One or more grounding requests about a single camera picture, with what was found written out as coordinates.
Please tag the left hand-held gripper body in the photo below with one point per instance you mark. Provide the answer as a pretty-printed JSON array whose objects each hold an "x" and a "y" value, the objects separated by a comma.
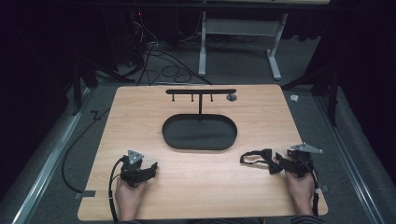
[{"x": 133, "y": 169}]

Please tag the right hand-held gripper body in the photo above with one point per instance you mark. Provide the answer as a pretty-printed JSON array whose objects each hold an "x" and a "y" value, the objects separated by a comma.
[{"x": 301, "y": 161}]

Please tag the black bow tie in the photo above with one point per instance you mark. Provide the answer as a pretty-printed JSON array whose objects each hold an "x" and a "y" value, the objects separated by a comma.
[{"x": 264, "y": 159}]

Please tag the person's right hand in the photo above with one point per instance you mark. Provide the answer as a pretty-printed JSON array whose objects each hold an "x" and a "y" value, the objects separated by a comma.
[{"x": 301, "y": 193}]

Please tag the person's left hand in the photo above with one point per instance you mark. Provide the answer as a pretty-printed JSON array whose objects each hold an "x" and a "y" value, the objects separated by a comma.
[{"x": 128, "y": 199}]

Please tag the grey tape piece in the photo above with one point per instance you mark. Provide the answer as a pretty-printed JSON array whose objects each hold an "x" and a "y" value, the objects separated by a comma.
[{"x": 84, "y": 194}]

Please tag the black hook stand with tray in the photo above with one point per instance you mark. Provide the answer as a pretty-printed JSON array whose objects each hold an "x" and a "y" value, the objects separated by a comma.
[{"x": 199, "y": 132}]

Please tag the small white crumpled scrap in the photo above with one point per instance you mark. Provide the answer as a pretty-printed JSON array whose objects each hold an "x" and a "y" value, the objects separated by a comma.
[{"x": 294, "y": 98}]

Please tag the black tripod stand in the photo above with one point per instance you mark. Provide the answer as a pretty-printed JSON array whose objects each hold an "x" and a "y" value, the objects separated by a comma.
[
  {"x": 79, "y": 81},
  {"x": 332, "y": 90}
]

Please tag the silver round table grommet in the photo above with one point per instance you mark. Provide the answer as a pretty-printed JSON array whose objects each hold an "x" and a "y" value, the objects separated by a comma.
[{"x": 231, "y": 97}]

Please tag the aluminium floor rail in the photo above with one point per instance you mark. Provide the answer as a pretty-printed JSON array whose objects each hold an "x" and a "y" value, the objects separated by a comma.
[
  {"x": 348, "y": 158},
  {"x": 46, "y": 172}
]

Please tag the white metal desk frame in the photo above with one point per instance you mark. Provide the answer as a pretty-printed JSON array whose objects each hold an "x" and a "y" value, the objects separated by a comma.
[{"x": 204, "y": 46}]

